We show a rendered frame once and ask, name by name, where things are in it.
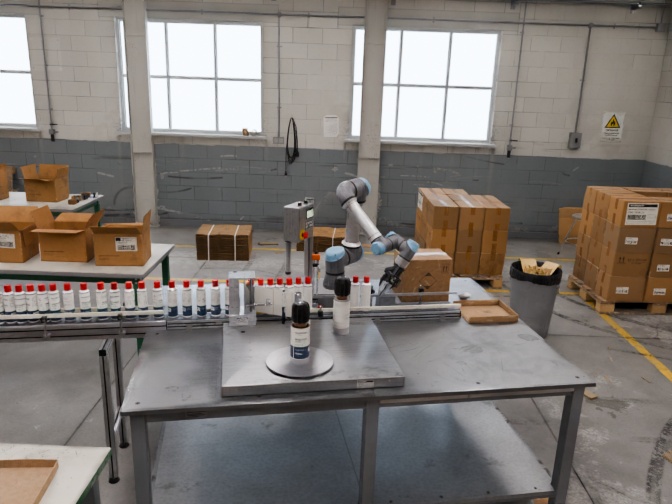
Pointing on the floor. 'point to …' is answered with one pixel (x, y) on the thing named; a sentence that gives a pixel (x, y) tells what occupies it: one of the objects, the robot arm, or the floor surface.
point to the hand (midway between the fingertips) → (379, 293)
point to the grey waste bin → (533, 304)
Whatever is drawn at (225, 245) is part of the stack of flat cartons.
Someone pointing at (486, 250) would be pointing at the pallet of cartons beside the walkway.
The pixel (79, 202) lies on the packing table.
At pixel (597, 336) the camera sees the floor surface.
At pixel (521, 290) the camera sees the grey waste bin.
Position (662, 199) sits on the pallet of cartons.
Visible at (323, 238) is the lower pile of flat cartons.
